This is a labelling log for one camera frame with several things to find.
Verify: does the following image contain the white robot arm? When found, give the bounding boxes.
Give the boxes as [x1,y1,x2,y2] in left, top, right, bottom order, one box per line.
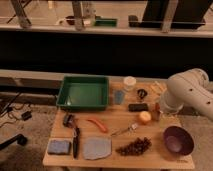
[156,68,213,121]

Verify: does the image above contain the small blue cup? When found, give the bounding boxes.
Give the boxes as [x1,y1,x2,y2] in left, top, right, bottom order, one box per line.
[114,90,125,105]

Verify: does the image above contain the black rectangular block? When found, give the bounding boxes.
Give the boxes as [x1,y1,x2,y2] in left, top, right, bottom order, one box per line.
[128,103,148,112]

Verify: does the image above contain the yellow wooden blocks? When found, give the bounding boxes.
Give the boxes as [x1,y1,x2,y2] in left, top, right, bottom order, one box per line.
[150,81,165,96]

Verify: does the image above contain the black binder clip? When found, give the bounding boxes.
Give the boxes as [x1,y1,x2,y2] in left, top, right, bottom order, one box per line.
[137,89,148,100]

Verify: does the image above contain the purple bowl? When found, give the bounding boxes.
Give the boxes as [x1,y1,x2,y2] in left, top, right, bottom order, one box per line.
[163,126,194,155]

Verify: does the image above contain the metal fork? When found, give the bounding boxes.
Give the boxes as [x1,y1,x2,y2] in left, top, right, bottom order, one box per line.
[111,123,139,137]

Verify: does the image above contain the bunch of dark grapes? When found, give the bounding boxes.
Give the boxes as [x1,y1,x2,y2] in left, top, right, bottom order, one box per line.
[116,137,152,156]

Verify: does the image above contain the grey-blue cloth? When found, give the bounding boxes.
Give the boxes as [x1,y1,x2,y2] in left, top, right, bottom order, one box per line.
[83,137,112,160]

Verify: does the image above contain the green plastic tray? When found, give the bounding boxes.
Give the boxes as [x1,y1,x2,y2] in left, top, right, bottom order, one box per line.
[56,76,109,111]

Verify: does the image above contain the small black brush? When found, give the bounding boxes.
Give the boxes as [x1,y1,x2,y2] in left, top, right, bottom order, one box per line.
[63,114,75,128]

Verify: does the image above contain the blue sponge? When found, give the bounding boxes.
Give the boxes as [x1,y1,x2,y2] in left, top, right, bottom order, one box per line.
[47,140,71,155]

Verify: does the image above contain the black chair leg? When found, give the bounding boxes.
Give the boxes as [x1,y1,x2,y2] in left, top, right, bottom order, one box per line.
[0,134,28,150]

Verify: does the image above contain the black power adapter with cable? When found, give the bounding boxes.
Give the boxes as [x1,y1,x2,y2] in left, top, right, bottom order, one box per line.
[0,92,34,123]

